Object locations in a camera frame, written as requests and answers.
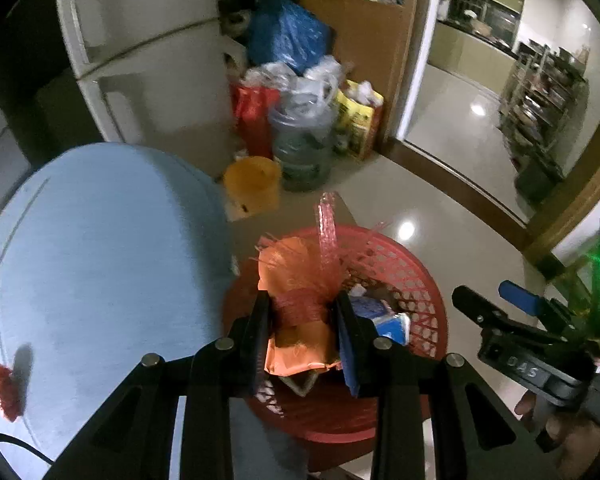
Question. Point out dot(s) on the orange bucket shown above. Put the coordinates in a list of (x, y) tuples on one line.
[(252, 182)]

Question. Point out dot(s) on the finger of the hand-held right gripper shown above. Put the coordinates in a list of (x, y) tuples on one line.
[(520, 296), (480, 310)]

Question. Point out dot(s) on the orange packet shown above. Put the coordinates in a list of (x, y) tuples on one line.
[(300, 350)]

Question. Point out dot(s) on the grey refrigerator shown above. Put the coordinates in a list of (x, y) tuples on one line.
[(0, 175)]

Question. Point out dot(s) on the kitchen counter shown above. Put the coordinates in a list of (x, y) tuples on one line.
[(470, 50)]

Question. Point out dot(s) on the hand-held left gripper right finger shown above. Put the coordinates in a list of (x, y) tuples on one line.
[(350, 360)]

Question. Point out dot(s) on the person's right hand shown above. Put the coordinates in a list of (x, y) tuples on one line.
[(580, 440)]

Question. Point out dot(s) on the red mesh net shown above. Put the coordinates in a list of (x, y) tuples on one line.
[(327, 230)]

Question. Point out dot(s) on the wooden cabinet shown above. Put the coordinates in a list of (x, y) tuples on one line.
[(380, 60)]

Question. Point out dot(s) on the red crumpled wrapper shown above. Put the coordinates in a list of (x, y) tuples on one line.
[(5, 390)]

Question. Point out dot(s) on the white plastic bags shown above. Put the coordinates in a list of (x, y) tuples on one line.
[(280, 72)]

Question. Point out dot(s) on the yellow bag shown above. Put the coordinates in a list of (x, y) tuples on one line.
[(355, 120)]

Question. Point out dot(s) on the small blue packet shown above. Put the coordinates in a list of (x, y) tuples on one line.
[(392, 327)]

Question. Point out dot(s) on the metal kitchen rack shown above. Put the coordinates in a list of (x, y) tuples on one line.
[(540, 125)]

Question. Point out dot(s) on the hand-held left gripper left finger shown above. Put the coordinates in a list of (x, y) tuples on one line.
[(261, 345)]

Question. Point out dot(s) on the red bag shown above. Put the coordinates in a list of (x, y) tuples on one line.
[(252, 115)]

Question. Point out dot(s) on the red plastic basket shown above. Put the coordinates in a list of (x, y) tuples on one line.
[(410, 280)]

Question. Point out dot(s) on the blue plastic bag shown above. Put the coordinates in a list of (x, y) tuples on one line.
[(290, 35)]

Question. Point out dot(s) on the wooden door frame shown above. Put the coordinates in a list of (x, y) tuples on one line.
[(405, 110)]

